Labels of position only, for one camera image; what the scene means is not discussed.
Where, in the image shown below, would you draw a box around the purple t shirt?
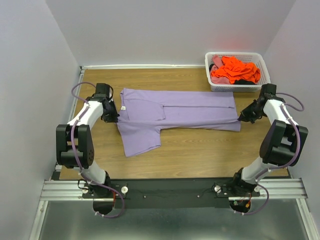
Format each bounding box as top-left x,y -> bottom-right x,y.
117,88 -> 241,157

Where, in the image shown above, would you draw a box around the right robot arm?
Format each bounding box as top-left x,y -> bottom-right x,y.
228,83 -> 309,196

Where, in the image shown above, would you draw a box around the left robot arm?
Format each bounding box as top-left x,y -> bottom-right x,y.
55,83 -> 121,198

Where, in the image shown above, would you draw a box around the orange t shirt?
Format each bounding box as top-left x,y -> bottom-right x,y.
209,56 -> 261,84

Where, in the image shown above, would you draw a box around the white plastic laundry basket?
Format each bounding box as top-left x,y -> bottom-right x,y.
204,52 -> 271,92

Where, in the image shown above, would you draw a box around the pink t shirt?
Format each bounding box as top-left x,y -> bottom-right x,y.
209,54 -> 230,85

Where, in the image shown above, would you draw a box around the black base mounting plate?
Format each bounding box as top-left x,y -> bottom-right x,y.
81,177 -> 260,214

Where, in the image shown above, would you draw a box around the aluminium frame rail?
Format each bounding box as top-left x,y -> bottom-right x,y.
40,178 -> 308,201

